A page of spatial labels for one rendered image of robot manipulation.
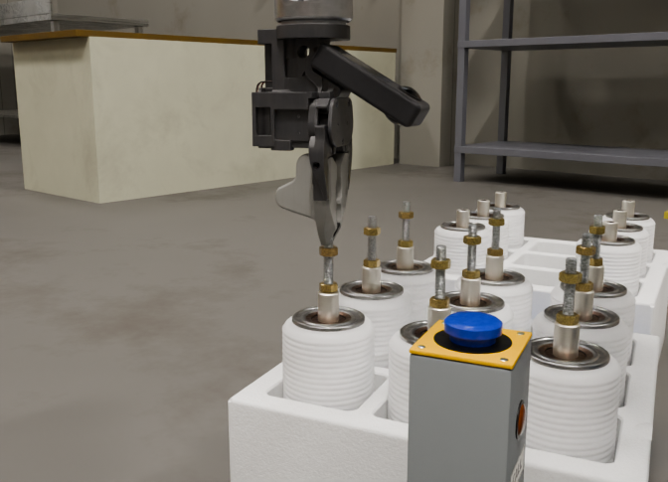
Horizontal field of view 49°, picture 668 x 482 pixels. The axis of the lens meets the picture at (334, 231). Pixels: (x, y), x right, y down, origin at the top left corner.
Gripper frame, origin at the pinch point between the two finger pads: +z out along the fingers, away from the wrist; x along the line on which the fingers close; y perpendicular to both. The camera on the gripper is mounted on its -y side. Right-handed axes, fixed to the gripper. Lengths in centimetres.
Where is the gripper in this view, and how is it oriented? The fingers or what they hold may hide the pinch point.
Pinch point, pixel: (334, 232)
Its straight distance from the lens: 73.4
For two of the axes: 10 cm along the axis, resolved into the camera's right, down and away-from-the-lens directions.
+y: -9.5, -0.6, 3.0
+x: -3.1, 1.9, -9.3
